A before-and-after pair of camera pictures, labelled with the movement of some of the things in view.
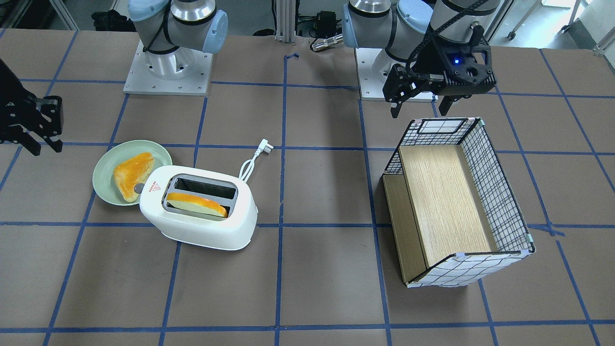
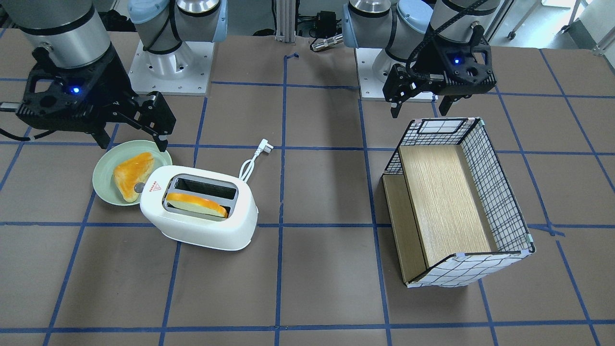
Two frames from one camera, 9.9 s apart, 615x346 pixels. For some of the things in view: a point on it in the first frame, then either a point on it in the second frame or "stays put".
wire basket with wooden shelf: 456,220 stays put
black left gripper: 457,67 stays put
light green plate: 112,156 stays put
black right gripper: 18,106 to 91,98
